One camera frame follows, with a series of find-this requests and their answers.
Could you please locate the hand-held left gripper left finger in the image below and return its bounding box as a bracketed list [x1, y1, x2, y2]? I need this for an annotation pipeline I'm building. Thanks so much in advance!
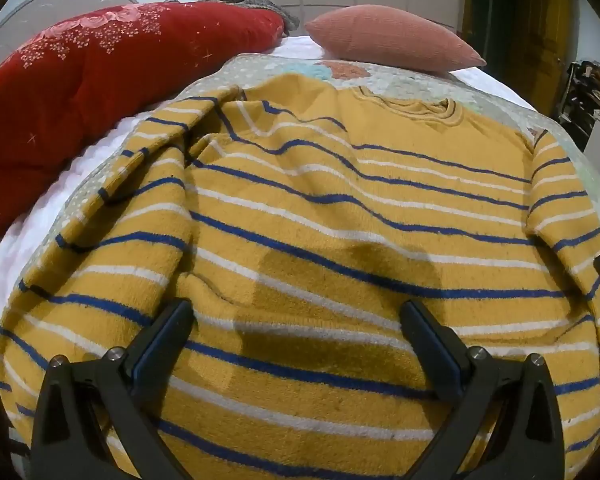
[30, 299, 196, 480]

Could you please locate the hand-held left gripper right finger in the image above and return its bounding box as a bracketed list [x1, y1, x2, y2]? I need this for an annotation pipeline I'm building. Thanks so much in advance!
[399, 300, 566, 480]

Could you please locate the yellow striped sweater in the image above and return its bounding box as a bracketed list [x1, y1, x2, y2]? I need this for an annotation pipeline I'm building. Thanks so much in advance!
[0, 74, 600, 480]

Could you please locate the cluttered white shelf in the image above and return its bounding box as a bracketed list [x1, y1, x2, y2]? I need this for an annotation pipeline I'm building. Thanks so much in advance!
[555, 60, 600, 181]

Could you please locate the dark wooden door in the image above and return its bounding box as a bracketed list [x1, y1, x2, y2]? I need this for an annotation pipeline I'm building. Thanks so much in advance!
[462, 0, 581, 111]

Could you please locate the red floral quilt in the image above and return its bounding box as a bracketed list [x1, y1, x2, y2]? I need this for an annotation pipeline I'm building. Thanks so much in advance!
[0, 1, 287, 256]

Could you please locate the pastel quilted mat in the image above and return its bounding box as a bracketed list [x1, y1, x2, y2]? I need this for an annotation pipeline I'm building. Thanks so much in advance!
[30, 52, 600, 271]

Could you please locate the pink pillow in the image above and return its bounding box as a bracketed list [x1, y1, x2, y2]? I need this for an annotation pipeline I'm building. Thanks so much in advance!
[304, 4, 487, 73]

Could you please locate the grey knitted cloth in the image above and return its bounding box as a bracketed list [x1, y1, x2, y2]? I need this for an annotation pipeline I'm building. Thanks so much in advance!
[200, 0, 301, 31]

